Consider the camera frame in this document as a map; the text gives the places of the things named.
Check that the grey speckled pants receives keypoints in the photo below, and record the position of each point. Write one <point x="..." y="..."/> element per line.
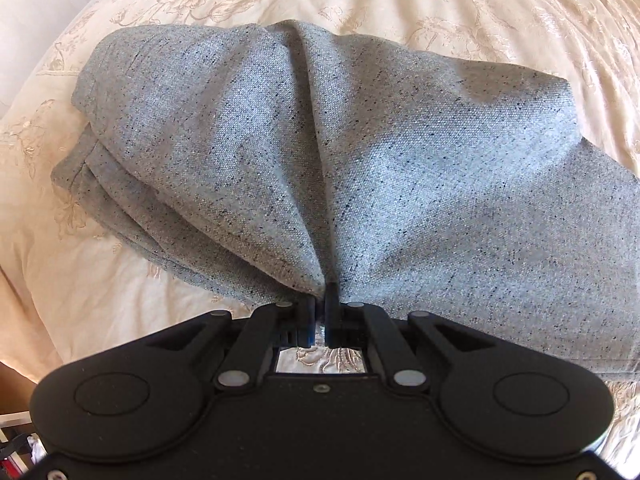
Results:
<point x="320" y="160"/>

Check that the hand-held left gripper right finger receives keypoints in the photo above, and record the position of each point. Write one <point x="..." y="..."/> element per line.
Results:
<point x="331" y="313"/>

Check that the cream embroidered bedspread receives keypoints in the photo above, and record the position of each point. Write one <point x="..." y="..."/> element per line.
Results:
<point x="450" y="5"/>

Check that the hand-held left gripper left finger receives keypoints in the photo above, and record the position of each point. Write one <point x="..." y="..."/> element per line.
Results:
<point x="308" y="321"/>

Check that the white rack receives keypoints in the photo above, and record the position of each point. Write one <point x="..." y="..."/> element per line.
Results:
<point x="12" y="417"/>

